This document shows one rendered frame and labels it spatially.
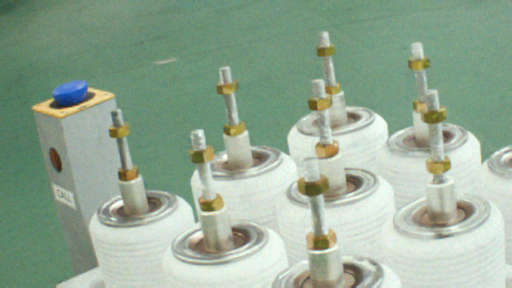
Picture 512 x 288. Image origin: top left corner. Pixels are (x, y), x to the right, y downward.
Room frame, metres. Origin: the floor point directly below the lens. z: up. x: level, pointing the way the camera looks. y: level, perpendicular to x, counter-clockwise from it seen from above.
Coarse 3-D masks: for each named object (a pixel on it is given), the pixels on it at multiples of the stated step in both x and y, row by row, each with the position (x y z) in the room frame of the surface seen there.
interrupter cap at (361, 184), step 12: (348, 168) 0.78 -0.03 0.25; (360, 168) 0.78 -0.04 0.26; (348, 180) 0.76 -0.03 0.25; (360, 180) 0.76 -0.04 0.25; (372, 180) 0.75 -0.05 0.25; (288, 192) 0.75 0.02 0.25; (348, 192) 0.74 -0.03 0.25; (360, 192) 0.73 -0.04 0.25; (372, 192) 0.73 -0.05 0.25; (300, 204) 0.73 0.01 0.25; (336, 204) 0.71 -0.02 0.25; (348, 204) 0.71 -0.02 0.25
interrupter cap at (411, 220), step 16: (400, 208) 0.68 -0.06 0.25; (416, 208) 0.68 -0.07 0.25; (464, 208) 0.67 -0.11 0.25; (480, 208) 0.66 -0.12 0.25; (400, 224) 0.65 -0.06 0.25; (416, 224) 0.65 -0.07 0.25; (432, 224) 0.65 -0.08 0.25; (448, 224) 0.65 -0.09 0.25; (464, 224) 0.63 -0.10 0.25; (480, 224) 0.63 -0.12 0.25
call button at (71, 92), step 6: (66, 84) 0.93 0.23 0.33; (72, 84) 0.93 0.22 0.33; (78, 84) 0.92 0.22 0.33; (84, 84) 0.92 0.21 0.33; (54, 90) 0.92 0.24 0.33; (60, 90) 0.91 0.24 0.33; (66, 90) 0.91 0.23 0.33; (72, 90) 0.91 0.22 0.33; (78, 90) 0.91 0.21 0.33; (84, 90) 0.92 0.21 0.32; (54, 96) 0.91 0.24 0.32; (60, 96) 0.91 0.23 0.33; (66, 96) 0.91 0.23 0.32; (72, 96) 0.91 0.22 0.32; (78, 96) 0.91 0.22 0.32; (84, 96) 0.92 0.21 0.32; (60, 102) 0.91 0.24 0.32; (66, 102) 0.91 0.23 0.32; (72, 102) 0.91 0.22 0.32
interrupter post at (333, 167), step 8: (320, 160) 0.74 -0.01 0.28; (328, 160) 0.74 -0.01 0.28; (336, 160) 0.74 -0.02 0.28; (320, 168) 0.74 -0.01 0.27; (328, 168) 0.74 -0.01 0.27; (336, 168) 0.74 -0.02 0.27; (344, 168) 0.75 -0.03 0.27; (328, 176) 0.74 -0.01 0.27; (336, 176) 0.74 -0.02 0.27; (344, 176) 0.75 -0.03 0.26; (336, 184) 0.74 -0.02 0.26; (344, 184) 0.75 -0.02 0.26; (328, 192) 0.74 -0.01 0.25; (336, 192) 0.74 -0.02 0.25
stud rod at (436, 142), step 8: (432, 96) 0.66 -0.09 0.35; (432, 104) 0.66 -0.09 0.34; (432, 128) 0.66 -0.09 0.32; (440, 128) 0.66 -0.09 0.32; (432, 136) 0.66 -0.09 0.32; (440, 136) 0.66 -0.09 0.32; (432, 144) 0.66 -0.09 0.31; (440, 144) 0.66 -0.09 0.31; (432, 152) 0.66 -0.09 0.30; (440, 152) 0.66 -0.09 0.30; (432, 160) 0.66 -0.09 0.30; (440, 160) 0.66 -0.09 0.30; (440, 176) 0.66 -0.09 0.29
